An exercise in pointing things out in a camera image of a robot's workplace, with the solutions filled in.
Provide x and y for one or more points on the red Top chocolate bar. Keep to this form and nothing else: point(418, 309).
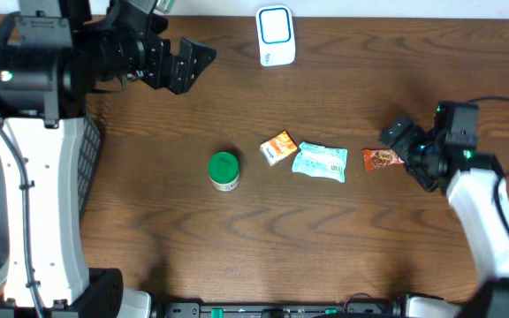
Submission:
point(380, 158)

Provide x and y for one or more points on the small orange snack box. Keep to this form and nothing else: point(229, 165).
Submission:
point(278, 148)

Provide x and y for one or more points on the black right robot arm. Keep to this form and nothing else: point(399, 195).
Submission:
point(477, 193)

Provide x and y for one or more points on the green lid white jar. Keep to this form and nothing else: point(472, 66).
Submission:
point(223, 170)

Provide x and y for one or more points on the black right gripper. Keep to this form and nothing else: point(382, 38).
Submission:
point(412, 133)

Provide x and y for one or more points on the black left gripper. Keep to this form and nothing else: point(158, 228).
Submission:
point(164, 64)

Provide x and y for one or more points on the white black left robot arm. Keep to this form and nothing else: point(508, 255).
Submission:
point(69, 24)

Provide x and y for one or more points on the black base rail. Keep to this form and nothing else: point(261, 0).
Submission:
point(357, 305)

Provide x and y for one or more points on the teal white snack packet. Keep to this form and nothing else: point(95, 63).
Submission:
point(318, 161)

